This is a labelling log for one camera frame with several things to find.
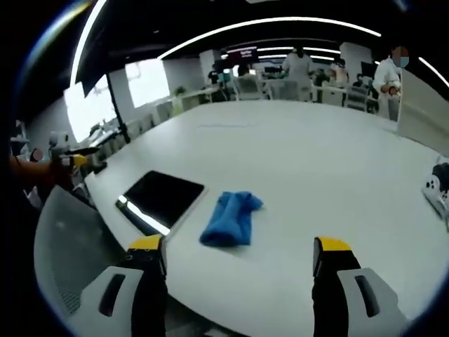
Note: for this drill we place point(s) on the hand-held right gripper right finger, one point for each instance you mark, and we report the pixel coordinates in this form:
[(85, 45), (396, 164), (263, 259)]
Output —
[(354, 298)]

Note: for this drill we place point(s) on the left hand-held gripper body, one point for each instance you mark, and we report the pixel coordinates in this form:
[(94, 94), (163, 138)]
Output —
[(59, 144)]

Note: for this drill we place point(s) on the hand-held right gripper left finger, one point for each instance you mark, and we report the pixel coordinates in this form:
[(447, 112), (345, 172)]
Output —
[(115, 298)]

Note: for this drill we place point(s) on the black tablet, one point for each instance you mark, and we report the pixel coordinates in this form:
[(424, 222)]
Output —
[(163, 201)]

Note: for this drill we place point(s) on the blue cleaning cloth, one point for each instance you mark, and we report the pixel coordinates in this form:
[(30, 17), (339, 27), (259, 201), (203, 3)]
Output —
[(228, 221)]

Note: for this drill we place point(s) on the black table clamp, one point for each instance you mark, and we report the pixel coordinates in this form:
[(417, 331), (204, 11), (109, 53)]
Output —
[(100, 168)]

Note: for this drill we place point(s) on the black stand pole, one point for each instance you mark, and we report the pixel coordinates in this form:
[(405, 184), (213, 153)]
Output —
[(117, 105)]

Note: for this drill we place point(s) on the grey mesh office chair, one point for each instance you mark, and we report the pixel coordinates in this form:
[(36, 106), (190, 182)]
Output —
[(66, 242)]

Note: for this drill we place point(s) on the white game controller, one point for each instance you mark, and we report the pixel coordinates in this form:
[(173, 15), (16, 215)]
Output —
[(436, 189)]

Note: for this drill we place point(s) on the white office chair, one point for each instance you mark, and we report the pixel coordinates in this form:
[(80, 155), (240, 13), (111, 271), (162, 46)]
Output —
[(247, 87)]

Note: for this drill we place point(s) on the beige partition panel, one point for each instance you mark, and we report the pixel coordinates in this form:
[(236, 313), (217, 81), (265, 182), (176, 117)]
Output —
[(422, 112)]

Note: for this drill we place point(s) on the wall display screen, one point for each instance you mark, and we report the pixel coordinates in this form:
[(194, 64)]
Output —
[(242, 53)]

